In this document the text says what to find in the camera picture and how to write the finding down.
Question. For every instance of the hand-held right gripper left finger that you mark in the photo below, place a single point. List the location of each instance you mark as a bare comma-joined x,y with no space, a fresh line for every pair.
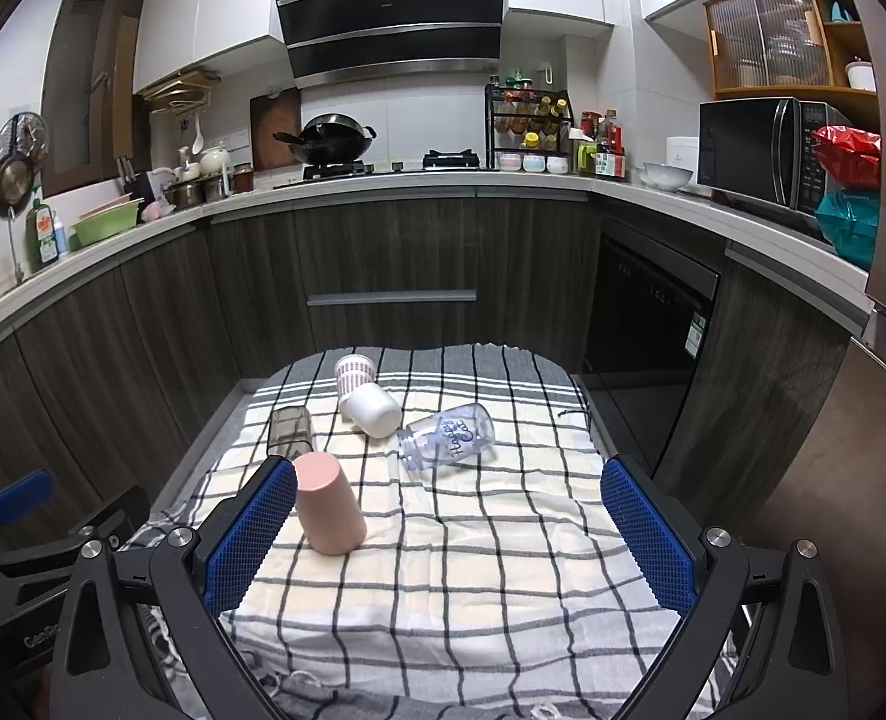
252,532

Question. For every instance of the black range hood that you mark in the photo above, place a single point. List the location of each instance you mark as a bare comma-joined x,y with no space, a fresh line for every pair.
390,7

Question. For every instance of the grey transparent cup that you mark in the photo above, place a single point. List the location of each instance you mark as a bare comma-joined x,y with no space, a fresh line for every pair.
291,431

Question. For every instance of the black gas stove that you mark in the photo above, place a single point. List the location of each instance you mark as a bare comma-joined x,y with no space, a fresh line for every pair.
398,169

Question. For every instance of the brown jar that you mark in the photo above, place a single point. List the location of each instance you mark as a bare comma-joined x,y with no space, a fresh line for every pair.
243,180

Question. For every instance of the white teapot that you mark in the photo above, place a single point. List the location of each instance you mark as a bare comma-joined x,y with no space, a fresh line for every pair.
215,161

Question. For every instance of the black wok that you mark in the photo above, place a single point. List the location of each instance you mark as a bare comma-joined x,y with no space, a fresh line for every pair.
334,136

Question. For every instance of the green mug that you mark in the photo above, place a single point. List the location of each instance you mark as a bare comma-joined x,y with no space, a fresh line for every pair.
587,160

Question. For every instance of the dark wood drawer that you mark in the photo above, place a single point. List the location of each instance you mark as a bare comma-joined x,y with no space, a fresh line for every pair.
390,322

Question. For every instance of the green dish soap bottle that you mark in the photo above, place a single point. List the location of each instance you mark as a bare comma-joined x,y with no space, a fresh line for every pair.
41,236

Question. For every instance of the black dishwasher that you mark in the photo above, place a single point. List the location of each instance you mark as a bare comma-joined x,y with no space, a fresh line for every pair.
649,330

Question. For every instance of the teal plastic bag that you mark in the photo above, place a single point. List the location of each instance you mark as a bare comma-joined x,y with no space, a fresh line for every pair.
852,229

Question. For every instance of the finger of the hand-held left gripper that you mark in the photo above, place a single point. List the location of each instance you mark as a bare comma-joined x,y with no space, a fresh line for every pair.
21,495
109,514

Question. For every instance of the white ladle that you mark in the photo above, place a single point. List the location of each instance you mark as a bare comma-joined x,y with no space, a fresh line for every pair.
198,136

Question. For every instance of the red plastic bag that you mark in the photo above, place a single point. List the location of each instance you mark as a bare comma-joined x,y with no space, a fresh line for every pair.
848,154

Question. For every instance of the white dotted cup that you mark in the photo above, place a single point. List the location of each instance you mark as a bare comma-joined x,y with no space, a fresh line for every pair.
354,375

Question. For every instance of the small blue bowl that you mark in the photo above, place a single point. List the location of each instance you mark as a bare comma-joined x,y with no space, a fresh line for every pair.
534,163

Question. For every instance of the black spice rack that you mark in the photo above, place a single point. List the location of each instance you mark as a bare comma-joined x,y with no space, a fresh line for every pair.
525,120

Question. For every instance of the small pink bowl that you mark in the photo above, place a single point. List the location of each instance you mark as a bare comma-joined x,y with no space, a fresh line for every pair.
509,163

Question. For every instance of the black knife block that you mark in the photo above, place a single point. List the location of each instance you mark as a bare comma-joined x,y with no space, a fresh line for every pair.
134,184

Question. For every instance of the large white bowl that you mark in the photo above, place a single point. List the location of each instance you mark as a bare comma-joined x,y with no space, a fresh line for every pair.
666,176

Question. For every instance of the plain white cup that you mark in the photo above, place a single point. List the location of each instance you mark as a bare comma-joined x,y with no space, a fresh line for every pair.
372,411

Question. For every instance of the checked black white cloth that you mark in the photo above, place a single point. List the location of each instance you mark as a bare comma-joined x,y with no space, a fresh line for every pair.
450,562

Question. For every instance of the brown cutting board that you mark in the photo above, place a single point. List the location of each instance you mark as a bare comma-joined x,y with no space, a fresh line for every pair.
274,127

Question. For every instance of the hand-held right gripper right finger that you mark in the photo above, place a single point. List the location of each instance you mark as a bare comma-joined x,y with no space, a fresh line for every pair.
649,532

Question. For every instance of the clear printed glass bottle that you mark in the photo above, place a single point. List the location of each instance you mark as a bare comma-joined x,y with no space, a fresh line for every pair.
450,436

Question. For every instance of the white ceramic jar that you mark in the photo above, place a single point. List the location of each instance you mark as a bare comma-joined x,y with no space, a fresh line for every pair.
860,76

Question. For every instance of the stainless steel pot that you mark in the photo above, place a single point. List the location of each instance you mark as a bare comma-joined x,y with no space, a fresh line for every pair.
192,193

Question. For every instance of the wooden board rack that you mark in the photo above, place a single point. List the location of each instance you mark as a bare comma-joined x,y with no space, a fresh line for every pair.
180,90

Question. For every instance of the hanging frying pan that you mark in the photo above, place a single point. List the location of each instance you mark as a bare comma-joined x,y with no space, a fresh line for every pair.
9,184

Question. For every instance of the brown wooden window frame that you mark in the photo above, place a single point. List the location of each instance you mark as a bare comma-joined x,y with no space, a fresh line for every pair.
60,90

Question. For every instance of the pink cup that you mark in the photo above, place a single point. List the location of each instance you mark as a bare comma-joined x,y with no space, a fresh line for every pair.
329,502

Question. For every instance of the wooden ribbed glass cabinet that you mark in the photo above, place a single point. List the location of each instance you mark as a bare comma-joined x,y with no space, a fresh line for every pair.
773,37

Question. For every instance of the black microwave oven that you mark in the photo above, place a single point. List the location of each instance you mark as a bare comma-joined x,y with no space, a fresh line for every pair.
750,150

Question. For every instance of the green plastic basin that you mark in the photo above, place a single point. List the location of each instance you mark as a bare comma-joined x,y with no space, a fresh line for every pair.
105,223

